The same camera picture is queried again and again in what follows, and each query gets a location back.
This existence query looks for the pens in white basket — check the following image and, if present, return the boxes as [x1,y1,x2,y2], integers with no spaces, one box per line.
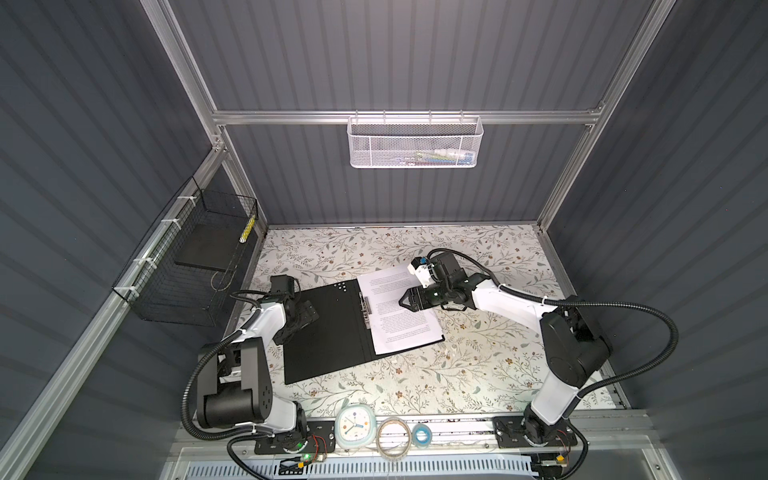
[394,148,476,168]

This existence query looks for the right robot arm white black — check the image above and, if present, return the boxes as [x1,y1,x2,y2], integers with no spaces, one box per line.
[398,248,679,479]

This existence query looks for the yellow marker pen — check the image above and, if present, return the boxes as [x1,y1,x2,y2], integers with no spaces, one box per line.
[239,215,256,244]

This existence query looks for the blue folder black inside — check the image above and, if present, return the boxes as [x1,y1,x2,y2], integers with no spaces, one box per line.
[281,278,446,386]

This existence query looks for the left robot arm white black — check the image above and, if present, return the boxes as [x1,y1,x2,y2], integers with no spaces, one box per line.
[180,275,318,479]

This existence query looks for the mint alarm clock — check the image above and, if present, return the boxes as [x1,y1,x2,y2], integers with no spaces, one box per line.
[334,404,378,450]

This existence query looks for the black notebook in basket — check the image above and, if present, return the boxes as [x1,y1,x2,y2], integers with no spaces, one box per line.
[174,224,242,272]

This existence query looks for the white printed paper stack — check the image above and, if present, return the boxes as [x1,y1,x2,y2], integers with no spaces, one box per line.
[357,263,444,356]

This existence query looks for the clear tape roll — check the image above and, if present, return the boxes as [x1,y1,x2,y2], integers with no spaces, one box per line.
[375,417,413,462]

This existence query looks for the white wire mesh basket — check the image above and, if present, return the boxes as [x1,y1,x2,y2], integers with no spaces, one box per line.
[346,115,484,169]

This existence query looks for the metal folder lever clip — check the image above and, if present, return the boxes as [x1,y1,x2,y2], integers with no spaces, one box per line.
[360,294,372,330]

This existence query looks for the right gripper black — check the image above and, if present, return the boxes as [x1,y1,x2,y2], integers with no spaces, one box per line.
[398,281,451,312]

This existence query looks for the small blue tape roll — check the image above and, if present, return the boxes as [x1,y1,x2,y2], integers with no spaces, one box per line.
[411,423,433,449]

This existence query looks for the black wire basket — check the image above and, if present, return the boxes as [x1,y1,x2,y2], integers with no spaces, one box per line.
[113,180,259,327]

